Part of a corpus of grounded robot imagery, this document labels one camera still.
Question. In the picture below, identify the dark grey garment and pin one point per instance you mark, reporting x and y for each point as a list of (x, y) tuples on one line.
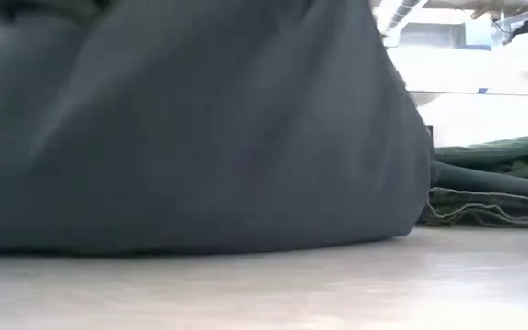
[(200, 137)]

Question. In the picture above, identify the dark green shirt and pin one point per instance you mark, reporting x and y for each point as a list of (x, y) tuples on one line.
[(498, 160)]

